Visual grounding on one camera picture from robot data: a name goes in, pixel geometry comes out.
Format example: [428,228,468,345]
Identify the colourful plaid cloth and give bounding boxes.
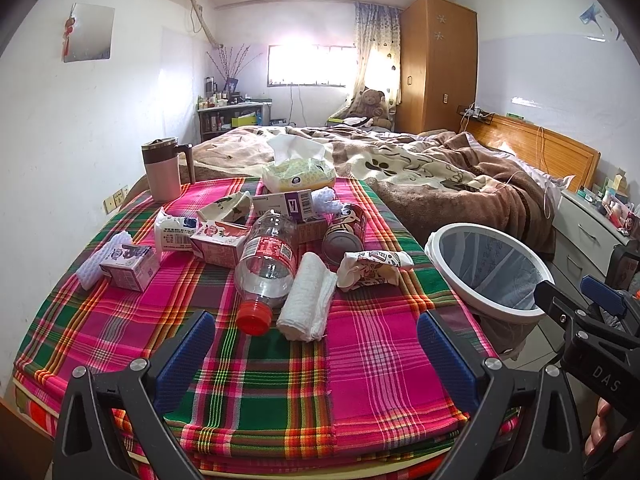
[13,178,494,474]

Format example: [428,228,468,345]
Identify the dried branches in vase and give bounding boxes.
[206,44,262,93]

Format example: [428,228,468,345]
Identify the purple white medicine box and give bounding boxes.
[252,190,314,223]

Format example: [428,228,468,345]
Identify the brown floral blanket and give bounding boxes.
[193,126,565,260]

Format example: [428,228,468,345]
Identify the snack wrapper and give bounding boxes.
[336,250,414,292]

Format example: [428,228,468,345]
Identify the silver wall mirror sheet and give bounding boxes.
[62,3,115,63]

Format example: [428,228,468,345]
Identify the wooden wardrobe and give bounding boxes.
[395,0,478,134]

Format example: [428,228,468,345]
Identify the white bedside drawer cabinet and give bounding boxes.
[552,191,630,292]

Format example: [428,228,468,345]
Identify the white milk pouch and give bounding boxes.
[153,208,200,254]

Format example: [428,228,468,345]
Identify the red drink can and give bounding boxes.
[322,204,367,266]

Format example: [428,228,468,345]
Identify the cluttered shelf desk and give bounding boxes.
[196,77,272,141]

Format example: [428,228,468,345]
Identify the crumpled leaf print paper bag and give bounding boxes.
[196,192,253,223]

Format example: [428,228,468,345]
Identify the white rim trash bin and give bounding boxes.
[424,222,554,360]

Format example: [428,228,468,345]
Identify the wooden headboard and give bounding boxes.
[466,115,600,192]

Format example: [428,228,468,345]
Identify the clear plastic bottle red cap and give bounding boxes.
[234,210,297,336]

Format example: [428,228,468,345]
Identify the right human hand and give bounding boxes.
[584,398,612,457]

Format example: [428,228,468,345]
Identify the pink brown lidded mug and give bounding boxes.
[141,138,195,204]

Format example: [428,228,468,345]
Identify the red strawberry milk carton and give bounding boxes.
[190,221,250,269]

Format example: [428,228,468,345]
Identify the white foam pad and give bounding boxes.
[75,231,132,290]

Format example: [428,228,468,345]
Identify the white towel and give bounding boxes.
[277,252,337,342]

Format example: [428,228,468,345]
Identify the yellow tissue pack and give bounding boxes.
[262,133,336,193]

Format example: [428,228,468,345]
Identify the purple small milk carton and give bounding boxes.
[100,244,160,292]

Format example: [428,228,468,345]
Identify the brown patterned small box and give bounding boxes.
[294,217,328,245]

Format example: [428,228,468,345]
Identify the floral curtain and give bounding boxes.
[354,1,401,107]

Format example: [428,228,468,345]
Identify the brown teddy bear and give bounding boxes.
[347,87,392,130]

